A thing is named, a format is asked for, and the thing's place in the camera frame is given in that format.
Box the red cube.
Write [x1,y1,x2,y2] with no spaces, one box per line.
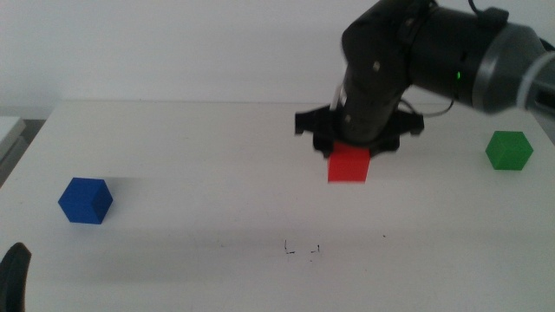
[327,141,372,185]

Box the blue cube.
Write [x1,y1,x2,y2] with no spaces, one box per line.
[57,177,114,225]

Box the green cube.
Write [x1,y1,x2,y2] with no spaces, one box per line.
[485,130,534,172]

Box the white side table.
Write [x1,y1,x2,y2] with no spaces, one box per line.
[0,115,28,164]

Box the thin grey cable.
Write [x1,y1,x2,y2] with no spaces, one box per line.
[398,98,455,119]

